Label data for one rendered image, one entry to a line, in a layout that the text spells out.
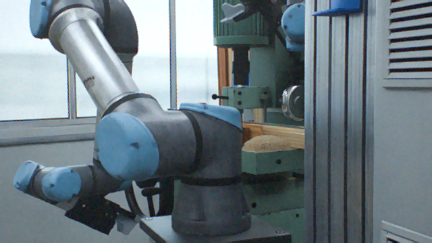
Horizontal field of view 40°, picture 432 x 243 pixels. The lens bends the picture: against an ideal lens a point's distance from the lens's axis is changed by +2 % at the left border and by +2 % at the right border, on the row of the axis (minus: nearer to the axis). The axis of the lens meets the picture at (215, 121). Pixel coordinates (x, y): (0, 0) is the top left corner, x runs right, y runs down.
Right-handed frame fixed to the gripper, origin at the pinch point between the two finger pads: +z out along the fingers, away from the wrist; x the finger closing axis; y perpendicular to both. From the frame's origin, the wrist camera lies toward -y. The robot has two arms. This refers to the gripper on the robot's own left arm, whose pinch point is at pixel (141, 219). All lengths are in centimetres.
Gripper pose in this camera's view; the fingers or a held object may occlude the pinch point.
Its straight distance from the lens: 164.0
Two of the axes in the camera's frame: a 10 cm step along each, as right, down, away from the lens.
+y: -4.1, 8.9, -2.1
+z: 7.3, 4.6, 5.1
